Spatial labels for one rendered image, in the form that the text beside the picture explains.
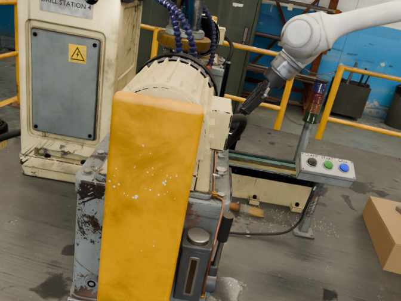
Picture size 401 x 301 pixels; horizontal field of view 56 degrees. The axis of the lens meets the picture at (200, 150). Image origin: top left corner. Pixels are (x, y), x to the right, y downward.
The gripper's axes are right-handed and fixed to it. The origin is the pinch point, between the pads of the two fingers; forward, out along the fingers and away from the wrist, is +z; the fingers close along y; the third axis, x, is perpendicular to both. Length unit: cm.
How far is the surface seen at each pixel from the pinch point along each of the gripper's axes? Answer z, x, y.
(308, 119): -12.2, 32.4, -33.3
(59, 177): 53, -35, 12
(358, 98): -41, 222, -421
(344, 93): -33, 203, -424
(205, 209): 1, -10, 66
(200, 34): -12.8, -27.2, -2.3
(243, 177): 15.2, 16.9, 1.2
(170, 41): -5.8, -33.2, 2.4
